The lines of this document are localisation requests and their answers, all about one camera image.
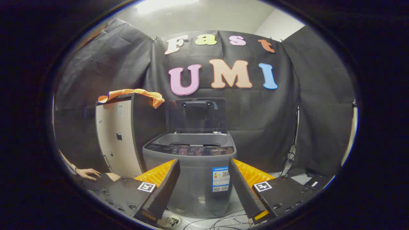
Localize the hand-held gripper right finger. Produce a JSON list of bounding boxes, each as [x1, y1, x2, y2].
[[228, 157, 320, 224]]

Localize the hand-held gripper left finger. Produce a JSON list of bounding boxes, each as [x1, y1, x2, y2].
[[84, 158, 181, 224]]

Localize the grey washing machine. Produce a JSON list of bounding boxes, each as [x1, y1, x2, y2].
[[142, 129, 237, 219]]

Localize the orange cloth garment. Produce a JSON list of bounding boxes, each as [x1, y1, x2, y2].
[[97, 88, 165, 109]]

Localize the white sneaker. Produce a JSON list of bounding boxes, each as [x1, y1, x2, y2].
[[158, 215, 182, 229]]

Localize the beige and dark cabinet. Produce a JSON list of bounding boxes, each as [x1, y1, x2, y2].
[[95, 93, 166, 179]]

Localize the black light stand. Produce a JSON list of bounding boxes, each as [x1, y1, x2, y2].
[[281, 105, 301, 176]]

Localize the black box on floor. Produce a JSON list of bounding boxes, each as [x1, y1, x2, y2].
[[304, 172, 334, 191]]

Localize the black backdrop cloth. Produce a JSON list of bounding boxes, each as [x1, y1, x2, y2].
[[53, 19, 356, 176]]

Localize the floor cables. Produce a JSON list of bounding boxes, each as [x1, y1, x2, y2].
[[182, 209, 256, 230]]

